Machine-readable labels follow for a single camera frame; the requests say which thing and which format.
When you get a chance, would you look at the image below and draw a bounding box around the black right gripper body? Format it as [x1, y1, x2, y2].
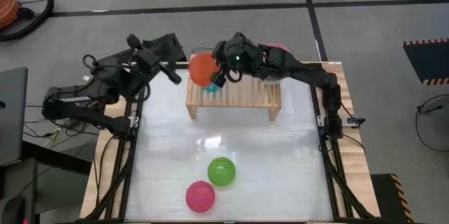
[211, 32, 262, 76]

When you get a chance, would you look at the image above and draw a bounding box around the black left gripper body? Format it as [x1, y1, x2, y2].
[126, 33, 166, 75]

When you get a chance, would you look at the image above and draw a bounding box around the small red bowl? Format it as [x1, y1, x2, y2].
[188, 53, 222, 88]

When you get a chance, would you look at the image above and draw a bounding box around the large light pink bowl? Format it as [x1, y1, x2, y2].
[257, 43, 292, 55]

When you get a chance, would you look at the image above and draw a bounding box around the small lime green bowl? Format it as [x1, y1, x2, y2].
[207, 157, 236, 187]

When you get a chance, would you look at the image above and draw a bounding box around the small magenta bowl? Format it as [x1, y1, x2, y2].
[185, 180, 216, 214]

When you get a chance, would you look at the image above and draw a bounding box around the wooden slatted shelf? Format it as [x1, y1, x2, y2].
[185, 54, 283, 121]

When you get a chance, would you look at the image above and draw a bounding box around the orange vacuum cleaner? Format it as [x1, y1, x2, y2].
[0, 0, 22, 31]

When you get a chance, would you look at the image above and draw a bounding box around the dark grey side desk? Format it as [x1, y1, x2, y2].
[0, 157, 39, 224]

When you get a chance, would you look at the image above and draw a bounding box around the black hazard-striped floor mat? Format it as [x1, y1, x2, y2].
[402, 38, 449, 86]
[370, 173, 415, 224]

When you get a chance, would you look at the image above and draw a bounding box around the black computer mouse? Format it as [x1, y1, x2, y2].
[1, 195, 29, 224]

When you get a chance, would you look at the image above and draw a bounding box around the black cable bundle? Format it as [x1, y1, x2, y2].
[22, 103, 101, 147]

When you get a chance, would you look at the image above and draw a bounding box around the black aluminium table frame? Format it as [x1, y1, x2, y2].
[83, 62, 378, 224]

